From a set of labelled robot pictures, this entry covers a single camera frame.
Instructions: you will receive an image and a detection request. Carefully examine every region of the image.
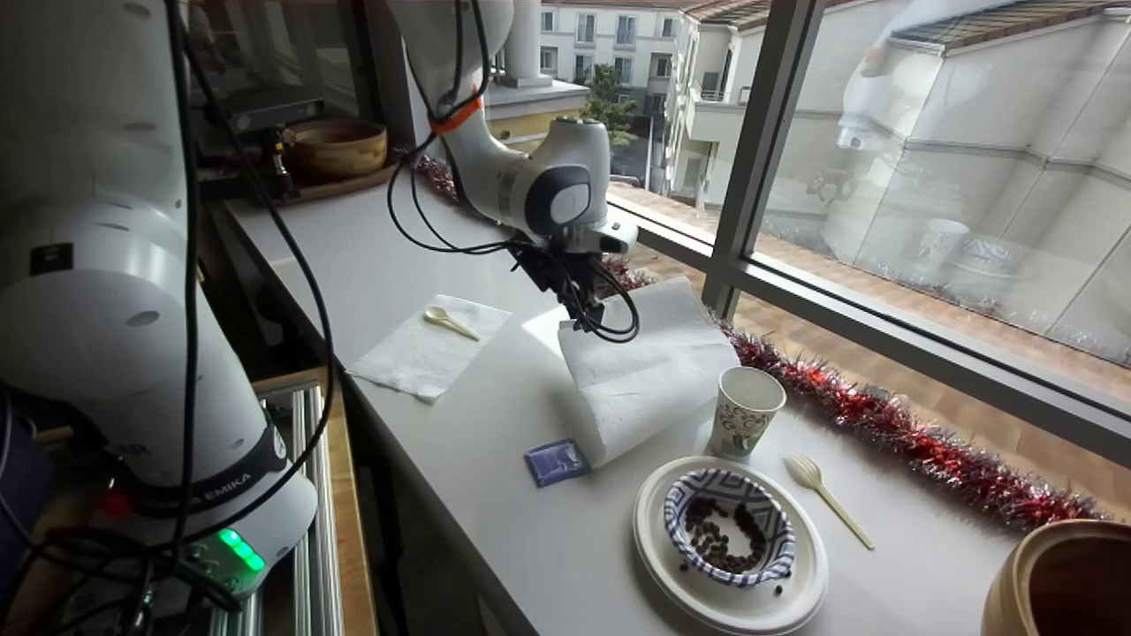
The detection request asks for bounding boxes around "white flat paper napkin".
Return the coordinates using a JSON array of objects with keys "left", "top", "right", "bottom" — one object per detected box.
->
[{"left": 351, "top": 289, "right": 515, "bottom": 405}]

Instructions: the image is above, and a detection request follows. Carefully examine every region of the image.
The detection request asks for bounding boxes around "white plastic spoon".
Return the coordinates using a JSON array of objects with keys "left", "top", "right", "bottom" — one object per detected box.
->
[{"left": 779, "top": 451, "right": 881, "bottom": 554}]

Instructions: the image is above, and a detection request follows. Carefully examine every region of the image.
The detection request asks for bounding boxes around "grey window frame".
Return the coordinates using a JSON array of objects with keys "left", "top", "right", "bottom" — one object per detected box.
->
[{"left": 452, "top": 0, "right": 1131, "bottom": 471}]

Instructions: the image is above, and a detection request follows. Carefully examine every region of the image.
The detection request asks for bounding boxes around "small blue card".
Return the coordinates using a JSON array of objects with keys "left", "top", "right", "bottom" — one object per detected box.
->
[{"left": 519, "top": 435, "right": 588, "bottom": 491}]

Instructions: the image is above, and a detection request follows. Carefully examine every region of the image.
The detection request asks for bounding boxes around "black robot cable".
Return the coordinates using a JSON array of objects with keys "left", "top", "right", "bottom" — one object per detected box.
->
[{"left": 0, "top": 0, "right": 646, "bottom": 593}]

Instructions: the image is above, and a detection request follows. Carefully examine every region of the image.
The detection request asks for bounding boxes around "patterned paper cup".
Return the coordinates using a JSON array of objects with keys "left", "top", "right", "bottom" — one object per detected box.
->
[{"left": 702, "top": 365, "right": 792, "bottom": 461}]

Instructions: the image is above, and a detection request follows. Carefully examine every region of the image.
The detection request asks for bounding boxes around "white paper napkin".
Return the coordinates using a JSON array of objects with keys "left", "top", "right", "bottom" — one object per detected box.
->
[
  {"left": 351, "top": 289, "right": 515, "bottom": 405},
  {"left": 552, "top": 279, "right": 745, "bottom": 473}
]

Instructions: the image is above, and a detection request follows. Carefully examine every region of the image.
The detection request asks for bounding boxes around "red silver tinsel garland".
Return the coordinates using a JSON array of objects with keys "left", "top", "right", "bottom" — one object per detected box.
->
[{"left": 408, "top": 152, "right": 1102, "bottom": 538}]

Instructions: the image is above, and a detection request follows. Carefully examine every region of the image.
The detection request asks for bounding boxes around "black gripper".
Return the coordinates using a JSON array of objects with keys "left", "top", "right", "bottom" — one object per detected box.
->
[{"left": 507, "top": 235, "right": 621, "bottom": 334}]

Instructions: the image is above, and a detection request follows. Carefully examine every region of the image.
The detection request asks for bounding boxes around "black camera stand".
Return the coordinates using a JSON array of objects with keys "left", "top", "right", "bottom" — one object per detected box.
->
[{"left": 351, "top": 0, "right": 416, "bottom": 152}]

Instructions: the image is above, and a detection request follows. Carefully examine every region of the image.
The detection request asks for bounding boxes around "round bamboo container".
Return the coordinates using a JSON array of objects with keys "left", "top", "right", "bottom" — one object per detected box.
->
[{"left": 980, "top": 514, "right": 1131, "bottom": 636}]

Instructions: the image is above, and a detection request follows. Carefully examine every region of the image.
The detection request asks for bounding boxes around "small wooden spoon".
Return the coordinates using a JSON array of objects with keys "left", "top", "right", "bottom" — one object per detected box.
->
[{"left": 421, "top": 302, "right": 482, "bottom": 345}]

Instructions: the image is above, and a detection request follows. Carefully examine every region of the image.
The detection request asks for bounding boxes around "blue patterned bowl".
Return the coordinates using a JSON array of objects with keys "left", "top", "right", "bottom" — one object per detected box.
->
[{"left": 660, "top": 466, "right": 801, "bottom": 593}]

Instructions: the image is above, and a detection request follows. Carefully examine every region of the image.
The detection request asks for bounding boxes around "wooden stand edge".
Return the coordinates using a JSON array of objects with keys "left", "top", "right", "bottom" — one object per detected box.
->
[{"left": 252, "top": 365, "right": 381, "bottom": 636}]

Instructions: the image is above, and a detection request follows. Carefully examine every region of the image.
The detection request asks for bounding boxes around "white round plate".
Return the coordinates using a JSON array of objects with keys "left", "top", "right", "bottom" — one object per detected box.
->
[{"left": 626, "top": 451, "right": 830, "bottom": 636}]

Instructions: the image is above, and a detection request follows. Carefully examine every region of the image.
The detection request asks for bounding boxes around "aluminium rail frame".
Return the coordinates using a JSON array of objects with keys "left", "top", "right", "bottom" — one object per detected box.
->
[{"left": 240, "top": 384, "right": 347, "bottom": 636}]

